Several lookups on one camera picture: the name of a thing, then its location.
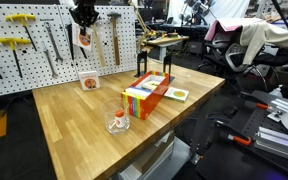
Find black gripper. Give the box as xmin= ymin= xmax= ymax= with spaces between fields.
xmin=68 ymin=0 xmax=100 ymax=38

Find wooden jointed lamp arm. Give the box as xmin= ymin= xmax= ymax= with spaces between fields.
xmin=128 ymin=0 xmax=152 ymax=54

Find white blue-edged book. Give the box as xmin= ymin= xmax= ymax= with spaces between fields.
xmin=125 ymin=86 xmax=152 ymax=100

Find white book with green cover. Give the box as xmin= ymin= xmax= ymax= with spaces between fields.
xmin=141 ymin=80 xmax=163 ymax=92

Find rainbow striped orange box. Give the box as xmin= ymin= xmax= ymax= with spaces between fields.
xmin=120 ymin=70 xmax=171 ymax=121

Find green book with orange circle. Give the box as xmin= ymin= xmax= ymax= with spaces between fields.
xmin=163 ymin=86 xmax=190 ymax=103

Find beige flat box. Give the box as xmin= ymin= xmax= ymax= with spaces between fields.
xmin=130 ymin=130 xmax=177 ymax=176

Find black pliers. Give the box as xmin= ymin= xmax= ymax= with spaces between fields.
xmin=65 ymin=23 xmax=88 ymax=62

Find long steel combination wrench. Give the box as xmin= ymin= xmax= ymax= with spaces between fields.
xmin=39 ymin=18 xmax=64 ymax=64

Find short steel combination wrench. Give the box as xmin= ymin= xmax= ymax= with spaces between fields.
xmin=42 ymin=42 xmax=59 ymax=80

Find black metal bookend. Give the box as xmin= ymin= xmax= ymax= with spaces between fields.
xmin=162 ymin=53 xmax=176 ymax=84
xmin=134 ymin=50 xmax=149 ymax=79

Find clear glass beaker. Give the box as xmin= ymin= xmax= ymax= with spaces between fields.
xmin=103 ymin=98 xmax=131 ymax=135

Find wooden desk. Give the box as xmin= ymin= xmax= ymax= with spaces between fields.
xmin=146 ymin=34 xmax=190 ymax=63

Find white perforated pegboard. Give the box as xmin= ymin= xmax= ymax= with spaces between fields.
xmin=0 ymin=3 xmax=138 ymax=98

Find small white orange-capped bottle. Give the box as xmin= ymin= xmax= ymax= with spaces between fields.
xmin=114 ymin=109 xmax=127 ymax=129

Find pink cloth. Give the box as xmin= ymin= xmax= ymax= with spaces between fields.
xmin=204 ymin=18 xmax=252 ymax=43

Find black mesh office chair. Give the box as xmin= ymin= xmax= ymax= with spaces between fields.
xmin=197 ymin=19 xmax=280 ymax=92

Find beige cloth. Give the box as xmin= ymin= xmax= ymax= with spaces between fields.
xmin=239 ymin=18 xmax=288 ymax=66

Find black perforated plate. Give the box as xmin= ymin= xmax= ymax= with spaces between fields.
xmin=195 ymin=89 xmax=288 ymax=180

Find long aluminium extrusion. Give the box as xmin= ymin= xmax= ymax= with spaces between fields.
xmin=253 ymin=126 xmax=288 ymax=165

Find hammer with light wooden handle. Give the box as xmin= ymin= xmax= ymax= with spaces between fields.
xmin=89 ymin=18 xmax=108 ymax=68

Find hammer with dark wooden handle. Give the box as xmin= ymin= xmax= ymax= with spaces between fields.
xmin=106 ymin=12 xmax=122 ymax=67

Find large orange-handled clamp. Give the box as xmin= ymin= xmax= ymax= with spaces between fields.
xmin=216 ymin=120 xmax=253 ymax=147

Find small orange-handled clamp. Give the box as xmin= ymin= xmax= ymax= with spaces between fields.
xmin=255 ymin=102 xmax=272 ymax=112

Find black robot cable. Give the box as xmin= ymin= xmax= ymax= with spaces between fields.
xmin=271 ymin=0 xmax=288 ymax=48

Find short aluminium bracket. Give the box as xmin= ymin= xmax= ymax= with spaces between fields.
xmin=266 ymin=98 xmax=288 ymax=123

